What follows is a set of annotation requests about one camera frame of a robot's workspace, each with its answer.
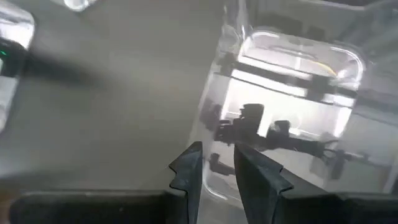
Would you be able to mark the mango orange soda can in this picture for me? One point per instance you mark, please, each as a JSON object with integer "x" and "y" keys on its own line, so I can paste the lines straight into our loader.
{"x": 79, "y": 3}

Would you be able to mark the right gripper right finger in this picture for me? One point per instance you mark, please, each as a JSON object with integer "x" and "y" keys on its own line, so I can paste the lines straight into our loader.
{"x": 258, "y": 186}

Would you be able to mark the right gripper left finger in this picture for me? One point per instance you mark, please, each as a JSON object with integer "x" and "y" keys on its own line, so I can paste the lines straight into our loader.
{"x": 193, "y": 174}

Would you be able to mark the white blue Celsius can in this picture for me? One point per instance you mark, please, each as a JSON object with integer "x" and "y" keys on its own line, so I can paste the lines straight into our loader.
{"x": 7, "y": 102}

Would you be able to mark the clear plastic bin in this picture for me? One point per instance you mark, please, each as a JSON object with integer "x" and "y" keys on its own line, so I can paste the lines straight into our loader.
{"x": 280, "y": 93}

